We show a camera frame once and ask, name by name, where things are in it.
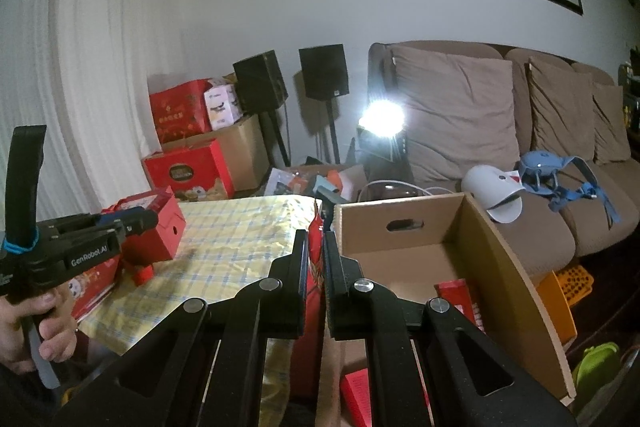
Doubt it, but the red chocolate gift bag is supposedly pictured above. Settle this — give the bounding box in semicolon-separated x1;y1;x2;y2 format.
142;138;236;202

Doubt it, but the green plastic toy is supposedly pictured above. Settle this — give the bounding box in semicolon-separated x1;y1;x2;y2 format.
571;342;621;400

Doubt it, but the bright panel lamp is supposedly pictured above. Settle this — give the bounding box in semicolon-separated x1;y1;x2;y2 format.
356;99;408;162

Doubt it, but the white pink carton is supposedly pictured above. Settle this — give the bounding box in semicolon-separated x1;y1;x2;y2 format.
202;78;244;131

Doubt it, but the yellow plastic crate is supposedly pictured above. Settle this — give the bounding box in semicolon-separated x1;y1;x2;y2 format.
555;263;596;308

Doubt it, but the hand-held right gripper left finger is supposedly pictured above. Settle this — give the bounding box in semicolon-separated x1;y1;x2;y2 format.
50;229;311;427

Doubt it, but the large beige sofa cushion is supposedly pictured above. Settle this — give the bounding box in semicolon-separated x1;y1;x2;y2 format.
390;46;521;182

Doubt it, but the yellow plaid tablecloth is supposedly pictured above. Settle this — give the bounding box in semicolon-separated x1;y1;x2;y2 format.
75;194;321;408

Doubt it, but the red gold patterned box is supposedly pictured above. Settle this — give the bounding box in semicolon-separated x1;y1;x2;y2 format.
149;79;213;145

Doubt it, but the red gift box with ribbon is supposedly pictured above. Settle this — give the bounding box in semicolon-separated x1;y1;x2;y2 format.
120;186;187;285

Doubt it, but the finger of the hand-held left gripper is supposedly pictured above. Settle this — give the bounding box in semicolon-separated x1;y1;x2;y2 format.
45;208;160;244

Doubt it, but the beige sofa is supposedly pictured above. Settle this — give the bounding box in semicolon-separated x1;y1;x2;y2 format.
367;41;640;278

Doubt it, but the cluttered dark shelf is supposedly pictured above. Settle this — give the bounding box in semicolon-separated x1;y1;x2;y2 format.
617;49;640;132

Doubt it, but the clear plastic toy package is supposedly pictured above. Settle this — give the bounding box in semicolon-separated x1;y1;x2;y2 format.
262;167;311;198

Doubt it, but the white curtain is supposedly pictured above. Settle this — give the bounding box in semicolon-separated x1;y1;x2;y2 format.
0;0;171;238

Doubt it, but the red cartoon print gift box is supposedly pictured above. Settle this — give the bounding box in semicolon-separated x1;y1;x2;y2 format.
65;252;121;320

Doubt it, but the small red pouch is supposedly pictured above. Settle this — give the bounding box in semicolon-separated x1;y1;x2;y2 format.
290;199;331;408

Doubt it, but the person's left hand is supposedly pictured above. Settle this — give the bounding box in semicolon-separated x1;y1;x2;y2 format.
0;282;78;375

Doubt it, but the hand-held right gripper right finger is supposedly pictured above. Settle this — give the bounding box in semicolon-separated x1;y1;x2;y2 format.
322;232;578;427

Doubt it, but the black speaker on stand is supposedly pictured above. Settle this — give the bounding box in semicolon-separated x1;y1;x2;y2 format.
232;50;291;168
298;44;349;165

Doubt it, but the brown cardboard box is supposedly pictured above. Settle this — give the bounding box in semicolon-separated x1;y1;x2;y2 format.
332;192;578;410

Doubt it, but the grey handheld tool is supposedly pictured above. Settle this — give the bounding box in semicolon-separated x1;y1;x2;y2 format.
312;174;348;233

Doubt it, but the dark brown stool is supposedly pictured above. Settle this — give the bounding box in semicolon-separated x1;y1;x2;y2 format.
361;183;427;204

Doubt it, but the large closed cardboard carton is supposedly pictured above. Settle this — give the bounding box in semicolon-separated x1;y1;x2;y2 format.
160;112;273;198

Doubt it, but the white curved plastic shell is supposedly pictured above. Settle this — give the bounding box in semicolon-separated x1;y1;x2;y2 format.
461;165;526;224

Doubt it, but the white cable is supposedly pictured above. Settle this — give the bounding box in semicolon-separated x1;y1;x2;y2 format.
357;178;466;202

